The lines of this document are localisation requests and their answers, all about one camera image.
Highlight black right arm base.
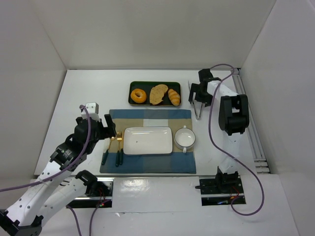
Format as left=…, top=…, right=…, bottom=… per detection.
left=195, top=168, right=246, bottom=206

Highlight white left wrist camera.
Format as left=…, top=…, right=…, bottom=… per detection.
left=80, top=102, right=100, bottom=121

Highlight gold fork green handle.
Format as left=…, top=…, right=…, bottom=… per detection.
left=115, top=131, right=123, bottom=167

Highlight stainless steel tongs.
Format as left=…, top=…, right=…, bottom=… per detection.
left=188, top=80, right=205, bottom=120

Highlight white cup with dark rim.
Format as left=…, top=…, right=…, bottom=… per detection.
left=174, top=125, right=196, bottom=153

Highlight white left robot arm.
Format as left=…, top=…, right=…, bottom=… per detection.
left=0, top=114, right=116, bottom=236

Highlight blue beige checked placemat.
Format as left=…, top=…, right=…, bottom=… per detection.
left=99, top=109, right=196, bottom=174

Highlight striped croissant roll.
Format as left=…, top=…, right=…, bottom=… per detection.
left=168, top=89, right=181, bottom=106

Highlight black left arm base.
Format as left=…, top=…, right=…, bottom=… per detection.
left=68, top=178, right=114, bottom=208

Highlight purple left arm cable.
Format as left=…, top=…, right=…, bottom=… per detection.
left=0, top=105, right=104, bottom=236

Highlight gold knife green handle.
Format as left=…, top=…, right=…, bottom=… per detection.
left=119, top=131, right=124, bottom=165

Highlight speckled bread slice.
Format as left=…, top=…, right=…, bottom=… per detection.
left=150, top=84, right=168, bottom=105

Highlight orange bagel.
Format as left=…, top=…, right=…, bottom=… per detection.
left=130, top=88, right=147, bottom=104

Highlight white rectangular plate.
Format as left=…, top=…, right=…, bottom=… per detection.
left=123, top=126, right=173, bottom=155

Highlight gold spoon green handle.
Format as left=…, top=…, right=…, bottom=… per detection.
left=101, top=137, right=116, bottom=165

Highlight dark green serving tray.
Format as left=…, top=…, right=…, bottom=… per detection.
left=128, top=81, right=182, bottom=107

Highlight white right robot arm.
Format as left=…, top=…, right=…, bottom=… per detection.
left=188, top=69, right=250, bottom=176

